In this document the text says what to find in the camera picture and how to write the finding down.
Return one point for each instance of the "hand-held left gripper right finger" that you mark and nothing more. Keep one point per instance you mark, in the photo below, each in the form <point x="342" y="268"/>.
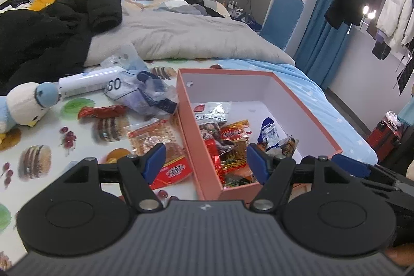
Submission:
<point x="257" y="162"/>

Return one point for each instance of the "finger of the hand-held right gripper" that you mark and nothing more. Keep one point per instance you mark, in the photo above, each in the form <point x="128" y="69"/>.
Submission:
<point x="351" y="166"/>

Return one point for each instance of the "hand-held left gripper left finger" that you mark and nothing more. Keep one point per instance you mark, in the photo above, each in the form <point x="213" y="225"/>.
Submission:
<point x="155" y="162"/>

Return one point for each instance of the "orange snack packet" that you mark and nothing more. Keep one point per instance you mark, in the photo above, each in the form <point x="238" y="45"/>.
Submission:
<point x="234" y="160"/>

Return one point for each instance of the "blue white snack packet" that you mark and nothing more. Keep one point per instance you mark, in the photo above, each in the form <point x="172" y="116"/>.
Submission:
<point x="270" y="132"/>

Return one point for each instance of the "red yellow snack packet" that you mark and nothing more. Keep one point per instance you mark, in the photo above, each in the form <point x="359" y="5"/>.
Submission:
<point x="234" y="133"/>

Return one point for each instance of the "brown label snack packet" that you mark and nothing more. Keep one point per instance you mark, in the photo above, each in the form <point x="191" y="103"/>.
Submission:
<point x="289" y="145"/>

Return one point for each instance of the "red snack packet round print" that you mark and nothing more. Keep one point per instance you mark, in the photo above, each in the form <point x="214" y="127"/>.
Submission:
<point x="213" y="151"/>

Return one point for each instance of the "dark purple snack packet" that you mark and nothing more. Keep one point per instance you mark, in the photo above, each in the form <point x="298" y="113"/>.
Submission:
<point x="208" y="130"/>

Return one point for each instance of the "clear silver snack packet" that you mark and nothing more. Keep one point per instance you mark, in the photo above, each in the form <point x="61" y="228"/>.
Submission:
<point x="215" y="111"/>

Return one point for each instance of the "pink cardboard box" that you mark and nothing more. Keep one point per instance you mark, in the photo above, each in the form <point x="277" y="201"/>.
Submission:
<point x="226" y="85"/>

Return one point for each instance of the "person's right hand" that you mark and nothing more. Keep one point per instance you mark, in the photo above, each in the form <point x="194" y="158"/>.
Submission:
<point x="402" y="255"/>

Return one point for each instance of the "red packet white oval print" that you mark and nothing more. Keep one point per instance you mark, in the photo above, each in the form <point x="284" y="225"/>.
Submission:
<point x="174" y="172"/>

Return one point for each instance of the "clear packet red label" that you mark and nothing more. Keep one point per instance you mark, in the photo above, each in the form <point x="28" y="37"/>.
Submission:
<point x="155" y="137"/>

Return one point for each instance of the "red suitcase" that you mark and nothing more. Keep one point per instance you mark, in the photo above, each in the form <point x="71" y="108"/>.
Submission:
<point x="383" y="140"/>

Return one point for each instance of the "white plastic bag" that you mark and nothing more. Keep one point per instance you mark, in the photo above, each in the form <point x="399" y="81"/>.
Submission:
<point x="393" y="119"/>

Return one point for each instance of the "blue star bedsheet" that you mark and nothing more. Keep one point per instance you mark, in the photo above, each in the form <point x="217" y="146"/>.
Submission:
<point x="326" y="108"/>

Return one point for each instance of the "long red snack packet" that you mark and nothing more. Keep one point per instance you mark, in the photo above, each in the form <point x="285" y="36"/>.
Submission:
<point x="102" y="112"/>

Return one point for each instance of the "clear plastic bag blue print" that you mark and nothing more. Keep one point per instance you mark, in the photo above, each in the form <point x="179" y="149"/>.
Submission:
<point x="142" y="90"/>

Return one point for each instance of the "white bottle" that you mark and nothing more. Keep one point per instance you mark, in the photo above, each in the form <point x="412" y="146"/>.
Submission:
<point x="87" y="83"/>

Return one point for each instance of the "blue curtain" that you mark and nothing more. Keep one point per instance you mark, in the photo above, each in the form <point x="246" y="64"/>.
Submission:
<point x="323" y="43"/>

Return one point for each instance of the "grey duvet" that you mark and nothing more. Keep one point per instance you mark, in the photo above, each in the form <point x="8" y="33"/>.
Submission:
<point x="194" y="36"/>

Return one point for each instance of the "blue chair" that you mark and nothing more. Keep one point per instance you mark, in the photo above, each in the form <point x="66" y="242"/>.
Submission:
<point x="281" y="20"/>

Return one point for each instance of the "blue white penguin plush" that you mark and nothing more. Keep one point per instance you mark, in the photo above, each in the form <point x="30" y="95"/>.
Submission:
<point x="22" y="104"/>

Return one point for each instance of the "group of small bottles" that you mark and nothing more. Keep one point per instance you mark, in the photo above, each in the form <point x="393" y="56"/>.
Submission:
<point x="239" y="11"/>

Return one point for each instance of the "hanging white puffer coat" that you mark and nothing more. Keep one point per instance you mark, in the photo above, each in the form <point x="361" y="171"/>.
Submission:
<point x="396" y="11"/>

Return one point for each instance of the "black clothing on pillow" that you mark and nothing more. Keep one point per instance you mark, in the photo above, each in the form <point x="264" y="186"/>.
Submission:
<point x="197" y="2"/>

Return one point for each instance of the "black jacket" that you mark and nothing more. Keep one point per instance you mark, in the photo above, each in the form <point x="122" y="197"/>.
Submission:
<point x="48" y="33"/>

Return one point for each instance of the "yellow cloth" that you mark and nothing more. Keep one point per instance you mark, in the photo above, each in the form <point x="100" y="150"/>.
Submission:
<point x="43" y="1"/>

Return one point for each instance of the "pile of clothes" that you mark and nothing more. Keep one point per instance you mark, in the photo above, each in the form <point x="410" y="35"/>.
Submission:
<point x="14" y="2"/>

